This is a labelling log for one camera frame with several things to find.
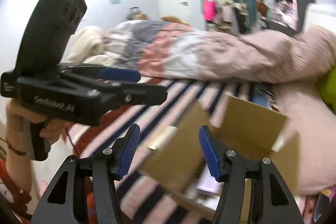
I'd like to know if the purple rectangular box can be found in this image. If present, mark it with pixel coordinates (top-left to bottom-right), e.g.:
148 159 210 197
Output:
196 164 223 196

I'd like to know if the grey suitcase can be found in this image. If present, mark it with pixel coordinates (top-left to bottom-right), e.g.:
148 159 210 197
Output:
126 7 141 21

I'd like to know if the grey desk chair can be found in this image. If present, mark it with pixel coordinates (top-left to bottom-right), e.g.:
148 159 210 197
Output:
234 5 251 34

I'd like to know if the person's left forearm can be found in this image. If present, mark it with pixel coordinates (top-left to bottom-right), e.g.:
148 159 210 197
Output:
6 143 33 194

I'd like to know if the pink ribbed pillow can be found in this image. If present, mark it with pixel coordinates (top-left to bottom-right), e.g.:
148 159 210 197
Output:
274 82 335 195

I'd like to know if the green plush pillow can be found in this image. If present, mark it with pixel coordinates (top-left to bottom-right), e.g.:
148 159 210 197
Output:
317 68 336 113

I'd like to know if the white bed headboard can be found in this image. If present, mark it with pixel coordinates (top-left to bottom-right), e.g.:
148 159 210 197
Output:
302 3 336 34

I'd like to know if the yellow shelf unit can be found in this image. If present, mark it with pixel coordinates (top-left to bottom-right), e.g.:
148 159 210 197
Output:
202 0 234 31

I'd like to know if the brown cardboard box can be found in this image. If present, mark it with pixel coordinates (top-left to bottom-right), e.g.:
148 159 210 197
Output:
140 96 303 223

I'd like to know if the person's left hand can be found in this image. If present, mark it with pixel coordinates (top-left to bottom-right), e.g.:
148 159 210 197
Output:
6 99 69 160

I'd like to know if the cream fleece blanket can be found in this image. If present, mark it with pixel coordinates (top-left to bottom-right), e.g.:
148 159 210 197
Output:
67 26 116 66

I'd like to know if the pink grey patchwork duvet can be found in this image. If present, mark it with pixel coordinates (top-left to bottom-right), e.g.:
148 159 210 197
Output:
106 20 335 84

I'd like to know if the striped plush blanket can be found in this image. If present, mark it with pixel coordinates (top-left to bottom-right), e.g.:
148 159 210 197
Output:
63 77 277 223

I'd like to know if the pink gift bag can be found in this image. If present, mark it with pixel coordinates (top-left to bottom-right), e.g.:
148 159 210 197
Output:
203 0 216 21

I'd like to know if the brown teddy bear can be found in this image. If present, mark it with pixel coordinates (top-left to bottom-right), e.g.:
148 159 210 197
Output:
133 14 148 20
160 16 190 26

